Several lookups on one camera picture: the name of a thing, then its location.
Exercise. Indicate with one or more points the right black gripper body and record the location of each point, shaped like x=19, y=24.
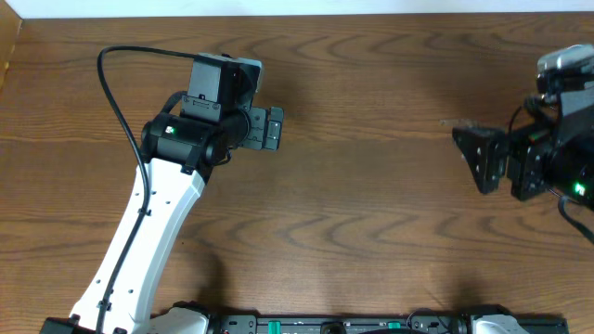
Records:
x=533, y=160

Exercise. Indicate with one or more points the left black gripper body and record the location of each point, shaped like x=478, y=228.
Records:
x=257, y=127

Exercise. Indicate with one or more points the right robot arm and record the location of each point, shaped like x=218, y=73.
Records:
x=565, y=101

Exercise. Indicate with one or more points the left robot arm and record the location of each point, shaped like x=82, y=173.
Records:
x=196, y=131

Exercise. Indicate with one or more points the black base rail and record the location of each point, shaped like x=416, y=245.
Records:
x=423, y=322

